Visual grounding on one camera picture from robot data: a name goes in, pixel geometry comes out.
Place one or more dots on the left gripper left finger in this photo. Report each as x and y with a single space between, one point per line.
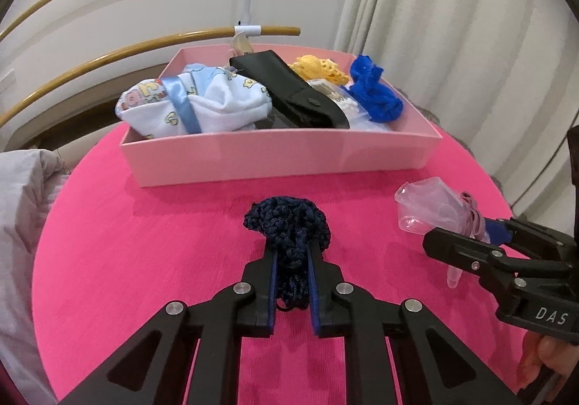
188 354

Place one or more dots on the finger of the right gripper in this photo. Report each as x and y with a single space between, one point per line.
531 252
504 232

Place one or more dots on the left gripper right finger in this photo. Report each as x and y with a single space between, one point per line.
396 353

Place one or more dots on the clear plastic bag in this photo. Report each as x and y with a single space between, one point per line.
431 203

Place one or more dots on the blue knitted cloth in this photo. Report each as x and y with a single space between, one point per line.
378 100

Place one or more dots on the dark navy crochet scrunchie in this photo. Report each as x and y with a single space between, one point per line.
291 227

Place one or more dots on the bag of cotton swabs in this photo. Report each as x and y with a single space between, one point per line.
358 118

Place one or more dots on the black pouch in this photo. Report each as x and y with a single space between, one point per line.
291 96

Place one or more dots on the yellow crochet toy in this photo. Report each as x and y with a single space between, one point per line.
310 67

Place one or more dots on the cartoon print baby cloth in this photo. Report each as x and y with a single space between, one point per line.
201 100

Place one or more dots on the beige scrunchie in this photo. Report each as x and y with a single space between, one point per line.
241 45

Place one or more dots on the person's right hand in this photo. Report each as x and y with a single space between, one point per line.
539 351

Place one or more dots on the pink round tablecloth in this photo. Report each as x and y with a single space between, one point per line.
111 253

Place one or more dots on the cream curtain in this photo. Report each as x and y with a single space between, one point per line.
500 75

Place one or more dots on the grey quilt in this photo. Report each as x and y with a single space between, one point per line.
30 181

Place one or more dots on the dark top white bench cabinet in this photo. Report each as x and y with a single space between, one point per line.
75 117

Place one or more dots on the pink cardboard box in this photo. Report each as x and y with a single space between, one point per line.
160 152

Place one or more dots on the lower wooden ballet bar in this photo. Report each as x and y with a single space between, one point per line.
142 47

